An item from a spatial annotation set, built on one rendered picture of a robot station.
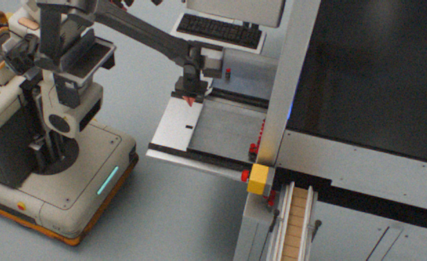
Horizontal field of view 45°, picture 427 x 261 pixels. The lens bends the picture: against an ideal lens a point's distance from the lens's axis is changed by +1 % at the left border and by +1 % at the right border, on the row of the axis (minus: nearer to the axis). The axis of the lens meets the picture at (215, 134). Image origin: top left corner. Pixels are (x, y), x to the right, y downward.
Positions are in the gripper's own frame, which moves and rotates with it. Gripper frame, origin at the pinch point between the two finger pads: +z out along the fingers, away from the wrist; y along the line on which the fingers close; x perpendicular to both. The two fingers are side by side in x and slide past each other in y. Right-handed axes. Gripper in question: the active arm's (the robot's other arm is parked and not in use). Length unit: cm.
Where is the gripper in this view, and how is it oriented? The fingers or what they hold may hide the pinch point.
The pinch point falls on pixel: (191, 103)
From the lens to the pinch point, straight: 177.9
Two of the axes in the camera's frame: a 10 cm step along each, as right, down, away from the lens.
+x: 2.4, -7.3, 6.4
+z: -0.5, 6.5, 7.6
